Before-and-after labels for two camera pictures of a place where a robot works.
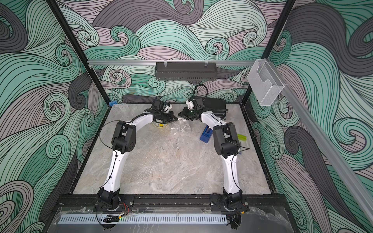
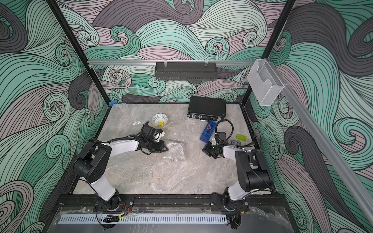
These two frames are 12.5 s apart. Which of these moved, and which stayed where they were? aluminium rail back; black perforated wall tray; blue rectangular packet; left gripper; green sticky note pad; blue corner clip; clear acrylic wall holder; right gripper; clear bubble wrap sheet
Moved: left gripper; right gripper; clear bubble wrap sheet
Stayed: blue rectangular packet; blue corner clip; green sticky note pad; clear acrylic wall holder; black perforated wall tray; aluminium rail back
